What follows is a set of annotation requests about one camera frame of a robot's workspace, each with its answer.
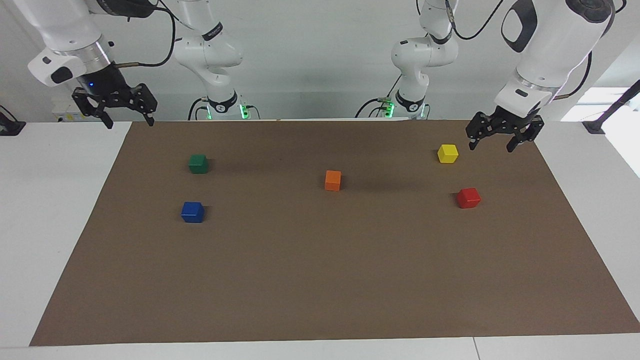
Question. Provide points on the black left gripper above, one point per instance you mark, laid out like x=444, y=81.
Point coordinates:
x=507, y=122

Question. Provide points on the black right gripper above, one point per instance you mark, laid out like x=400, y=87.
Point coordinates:
x=107, y=85

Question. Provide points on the red wooden block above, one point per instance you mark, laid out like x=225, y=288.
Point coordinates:
x=468, y=198

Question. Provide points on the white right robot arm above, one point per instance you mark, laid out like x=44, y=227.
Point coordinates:
x=60, y=30

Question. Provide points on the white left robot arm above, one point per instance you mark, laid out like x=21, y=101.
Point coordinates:
x=550, y=45

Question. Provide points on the yellow wooden block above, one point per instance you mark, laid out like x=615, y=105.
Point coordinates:
x=448, y=154

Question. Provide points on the green wooden block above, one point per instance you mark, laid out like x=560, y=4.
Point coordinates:
x=198, y=164

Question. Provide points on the blue wooden block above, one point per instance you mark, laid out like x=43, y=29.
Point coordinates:
x=192, y=212

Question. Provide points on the orange wooden block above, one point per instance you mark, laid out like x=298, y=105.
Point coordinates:
x=333, y=181

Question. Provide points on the black stand with pole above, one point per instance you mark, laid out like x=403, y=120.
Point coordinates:
x=595, y=125

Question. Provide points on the brown table mat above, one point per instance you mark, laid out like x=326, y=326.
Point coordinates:
x=320, y=260

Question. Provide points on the white wall socket box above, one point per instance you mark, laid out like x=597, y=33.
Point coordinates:
x=67, y=112

